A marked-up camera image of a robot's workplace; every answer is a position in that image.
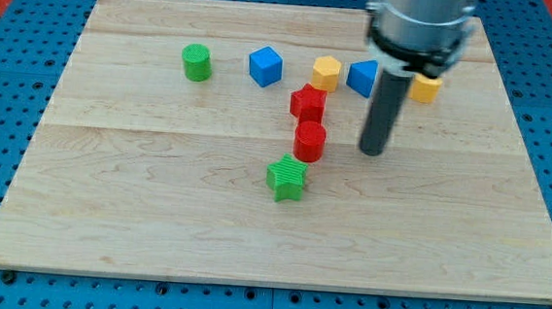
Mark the light wooden board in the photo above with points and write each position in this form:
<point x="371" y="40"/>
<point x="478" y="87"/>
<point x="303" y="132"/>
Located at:
<point x="136" y="172"/>

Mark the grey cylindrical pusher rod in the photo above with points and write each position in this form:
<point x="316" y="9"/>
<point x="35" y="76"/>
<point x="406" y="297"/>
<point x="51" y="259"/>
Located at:
<point x="387" y="100"/>

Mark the red star block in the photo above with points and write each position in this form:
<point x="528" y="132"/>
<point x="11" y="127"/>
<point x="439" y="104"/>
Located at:
<point x="308" y="104"/>

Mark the green cylinder block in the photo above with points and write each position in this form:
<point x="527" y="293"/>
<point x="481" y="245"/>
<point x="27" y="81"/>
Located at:
<point x="197" y="62"/>

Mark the yellow pentagon block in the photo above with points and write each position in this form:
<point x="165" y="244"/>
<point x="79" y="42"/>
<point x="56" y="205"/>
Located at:
<point x="423" y="89"/>

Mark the blue cube block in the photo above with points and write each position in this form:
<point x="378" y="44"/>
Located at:
<point x="266" y="66"/>

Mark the red cylinder block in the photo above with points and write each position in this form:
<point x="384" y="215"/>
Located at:
<point x="309" y="141"/>

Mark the blue triangle block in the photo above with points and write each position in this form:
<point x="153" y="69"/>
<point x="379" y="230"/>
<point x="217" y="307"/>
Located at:
<point x="361" y="77"/>

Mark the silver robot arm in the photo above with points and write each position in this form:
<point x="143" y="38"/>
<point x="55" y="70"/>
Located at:
<point x="406" y="38"/>

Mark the yellow hexagon block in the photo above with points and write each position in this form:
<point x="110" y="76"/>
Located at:
<point x="325" y="73"/>

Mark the green star block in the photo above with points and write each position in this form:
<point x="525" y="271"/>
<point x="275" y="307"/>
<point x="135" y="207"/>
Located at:
<point x="286" y="178"/>

